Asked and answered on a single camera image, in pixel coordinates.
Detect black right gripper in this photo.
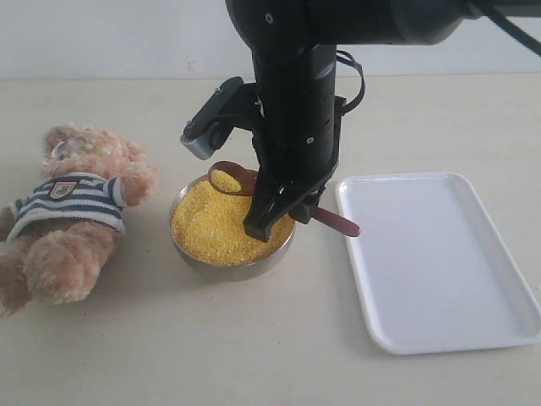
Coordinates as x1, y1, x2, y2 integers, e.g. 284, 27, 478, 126
243, 45, 336, 241

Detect dark red wooden spoon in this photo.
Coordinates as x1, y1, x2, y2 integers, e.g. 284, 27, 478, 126
208, 161, 361, 238

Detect tan teddy bear striped shirt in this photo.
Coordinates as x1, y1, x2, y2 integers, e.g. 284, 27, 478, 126
1, 124, 157, 316

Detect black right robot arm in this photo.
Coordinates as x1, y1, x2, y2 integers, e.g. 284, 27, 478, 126
227, 1, 540, 241

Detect yellow millet grain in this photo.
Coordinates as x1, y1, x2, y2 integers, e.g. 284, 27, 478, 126
171, 178, 295, 266

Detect steel bowl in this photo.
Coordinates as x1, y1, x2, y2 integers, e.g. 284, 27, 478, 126
169, 175, 295, 282

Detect white rectangular plastic tray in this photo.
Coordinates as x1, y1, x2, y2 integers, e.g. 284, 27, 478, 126
335, 172, 540, 355

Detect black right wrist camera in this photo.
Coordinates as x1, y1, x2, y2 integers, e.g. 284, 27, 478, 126
180, 76, 260, 160

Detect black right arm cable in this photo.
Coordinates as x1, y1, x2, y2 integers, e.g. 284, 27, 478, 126
336, 0, 541, 115

